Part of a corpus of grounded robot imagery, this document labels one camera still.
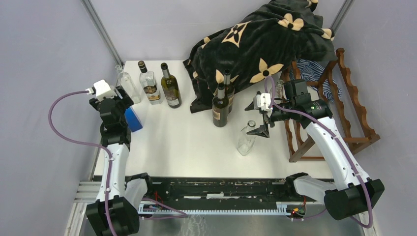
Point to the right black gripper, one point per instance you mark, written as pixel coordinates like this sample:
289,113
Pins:
262,131

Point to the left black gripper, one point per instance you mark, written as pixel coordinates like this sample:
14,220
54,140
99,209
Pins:
126,101

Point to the dark wine bottle front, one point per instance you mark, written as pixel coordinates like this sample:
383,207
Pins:
220,107

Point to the dark wine bottle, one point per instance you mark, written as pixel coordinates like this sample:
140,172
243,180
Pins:
229,88
220,107

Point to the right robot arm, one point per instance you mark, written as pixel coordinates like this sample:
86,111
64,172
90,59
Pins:
353,191

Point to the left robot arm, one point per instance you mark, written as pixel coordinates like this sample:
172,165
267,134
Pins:
112,213

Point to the tall clear glass bottle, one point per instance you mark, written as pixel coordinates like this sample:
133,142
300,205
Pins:
125,80

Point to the blue liquid square bottle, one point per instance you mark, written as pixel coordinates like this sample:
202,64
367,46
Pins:
133,122

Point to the clear bottle black cap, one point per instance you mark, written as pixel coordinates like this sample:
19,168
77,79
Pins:
149,84

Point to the green wine bottle back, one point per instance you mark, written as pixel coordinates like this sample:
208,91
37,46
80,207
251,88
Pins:
170,87

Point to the wooden wine rack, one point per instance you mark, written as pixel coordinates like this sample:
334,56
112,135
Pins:
299,147

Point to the blue striped cloth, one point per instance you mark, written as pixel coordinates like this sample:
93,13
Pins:
311,71

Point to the black floral blanket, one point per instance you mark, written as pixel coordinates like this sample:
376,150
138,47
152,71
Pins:
264,43

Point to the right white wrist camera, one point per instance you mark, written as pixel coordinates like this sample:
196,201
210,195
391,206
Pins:
262,102

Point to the white slotted cable duct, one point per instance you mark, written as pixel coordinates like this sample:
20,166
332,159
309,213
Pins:
148,208

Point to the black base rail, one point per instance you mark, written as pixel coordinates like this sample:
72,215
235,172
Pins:
205,193

